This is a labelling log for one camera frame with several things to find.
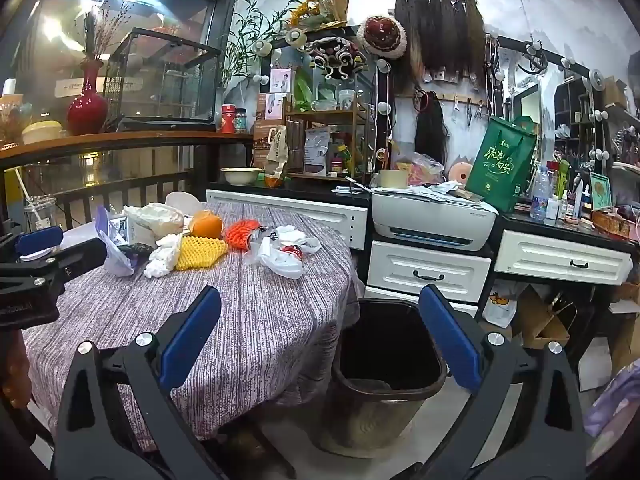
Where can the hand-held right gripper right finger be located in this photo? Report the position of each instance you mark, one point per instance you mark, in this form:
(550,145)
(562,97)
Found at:
(450,340)

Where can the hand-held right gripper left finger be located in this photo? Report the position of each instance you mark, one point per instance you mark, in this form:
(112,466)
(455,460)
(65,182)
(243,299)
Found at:
(192,330)

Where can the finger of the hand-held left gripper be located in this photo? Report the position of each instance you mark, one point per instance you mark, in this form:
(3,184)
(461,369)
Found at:
(70,260)
(39,241)

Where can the black trash bin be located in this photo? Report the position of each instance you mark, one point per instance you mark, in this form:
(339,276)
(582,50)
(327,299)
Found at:
(385,340)

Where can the white plastic bag red print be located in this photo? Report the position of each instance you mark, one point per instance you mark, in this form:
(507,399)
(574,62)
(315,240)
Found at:
(280,257)

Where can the person's left forearm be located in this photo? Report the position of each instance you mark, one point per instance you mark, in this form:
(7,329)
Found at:
(12,370)

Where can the plastic cup with straw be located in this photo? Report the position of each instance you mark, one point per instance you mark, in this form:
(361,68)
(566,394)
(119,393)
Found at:
(39,212)

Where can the purple plastic bag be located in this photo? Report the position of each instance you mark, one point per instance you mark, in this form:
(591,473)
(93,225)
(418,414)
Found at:
(112,255)

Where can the white crumpled tissue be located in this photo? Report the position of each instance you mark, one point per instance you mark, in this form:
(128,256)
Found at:
(162,260)
(290,233)

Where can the yellow foam fruit net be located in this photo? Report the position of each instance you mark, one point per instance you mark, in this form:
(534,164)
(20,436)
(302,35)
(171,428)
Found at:
(200,252)

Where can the beige plastic bag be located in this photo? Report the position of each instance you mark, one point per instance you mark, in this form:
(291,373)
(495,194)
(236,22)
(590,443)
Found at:
(155,219)

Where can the brown paper bag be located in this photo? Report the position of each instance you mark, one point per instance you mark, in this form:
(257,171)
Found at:
(542,320)

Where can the orange peel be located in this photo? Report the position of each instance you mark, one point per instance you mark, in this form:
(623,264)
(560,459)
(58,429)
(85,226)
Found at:
(206,225)

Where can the orange foam fruit net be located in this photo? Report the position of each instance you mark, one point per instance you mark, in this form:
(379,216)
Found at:
(240,235)

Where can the yellow lidded container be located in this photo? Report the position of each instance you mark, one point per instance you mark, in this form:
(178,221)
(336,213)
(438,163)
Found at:
(41,132)

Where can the white printer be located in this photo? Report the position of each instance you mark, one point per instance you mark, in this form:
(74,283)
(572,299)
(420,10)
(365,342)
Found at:
(430,222)

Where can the white chair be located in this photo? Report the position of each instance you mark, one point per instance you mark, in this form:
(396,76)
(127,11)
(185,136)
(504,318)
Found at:
(182,202)

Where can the wooden railing counter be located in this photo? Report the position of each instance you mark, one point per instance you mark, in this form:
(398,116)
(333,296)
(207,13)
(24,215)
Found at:
(125,140)

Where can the red vase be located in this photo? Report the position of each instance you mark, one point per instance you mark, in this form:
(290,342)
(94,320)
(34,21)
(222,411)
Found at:
(87,110)

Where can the pile of papers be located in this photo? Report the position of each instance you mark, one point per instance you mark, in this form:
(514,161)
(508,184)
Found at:
(435,191)

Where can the long white drawer cabinet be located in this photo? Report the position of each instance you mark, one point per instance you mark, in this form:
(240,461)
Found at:
(300,215)

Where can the white bowl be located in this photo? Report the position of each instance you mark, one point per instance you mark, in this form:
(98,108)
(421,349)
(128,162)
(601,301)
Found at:
(241,176)

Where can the clear water bottle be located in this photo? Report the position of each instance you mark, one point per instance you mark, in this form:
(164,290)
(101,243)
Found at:
(539,200)

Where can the pink roll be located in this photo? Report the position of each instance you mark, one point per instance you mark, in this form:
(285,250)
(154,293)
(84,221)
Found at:
(461,172)

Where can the beige tape roll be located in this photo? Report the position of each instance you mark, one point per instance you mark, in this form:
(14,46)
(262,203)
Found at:
(392,181)

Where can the green gift bag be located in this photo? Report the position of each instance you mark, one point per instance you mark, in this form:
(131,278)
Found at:
(500,165)

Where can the kraft snack bag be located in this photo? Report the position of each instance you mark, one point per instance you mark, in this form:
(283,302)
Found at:
(276,152)

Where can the glass display case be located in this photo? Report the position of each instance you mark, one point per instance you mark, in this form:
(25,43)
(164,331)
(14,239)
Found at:
(160,80)

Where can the brown coffee boxes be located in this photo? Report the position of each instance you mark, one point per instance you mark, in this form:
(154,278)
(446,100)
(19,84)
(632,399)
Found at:
(262,135)

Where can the black wig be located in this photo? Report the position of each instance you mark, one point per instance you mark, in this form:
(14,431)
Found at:
(432,130)

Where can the red tin can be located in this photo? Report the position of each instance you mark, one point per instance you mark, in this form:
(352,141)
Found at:
(228,119)

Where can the glass jar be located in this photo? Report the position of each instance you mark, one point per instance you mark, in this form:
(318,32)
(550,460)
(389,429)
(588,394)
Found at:
(241,121)

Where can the clear packaged food bag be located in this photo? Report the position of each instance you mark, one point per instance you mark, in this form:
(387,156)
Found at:
(316,152)

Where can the wooden shelf rack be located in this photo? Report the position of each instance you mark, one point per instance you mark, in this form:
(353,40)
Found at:
(360,125)

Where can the green bamboo plant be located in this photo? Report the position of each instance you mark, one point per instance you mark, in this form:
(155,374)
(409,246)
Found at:
(250,35)

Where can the row of hanging hair pieces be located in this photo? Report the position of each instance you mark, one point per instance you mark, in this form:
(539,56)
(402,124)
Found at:
(440,35)

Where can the embroidered red hat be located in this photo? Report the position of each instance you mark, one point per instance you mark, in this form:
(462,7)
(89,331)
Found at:
(382,35)

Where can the sunflower bouquet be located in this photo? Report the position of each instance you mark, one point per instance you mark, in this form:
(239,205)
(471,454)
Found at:
(315,10)

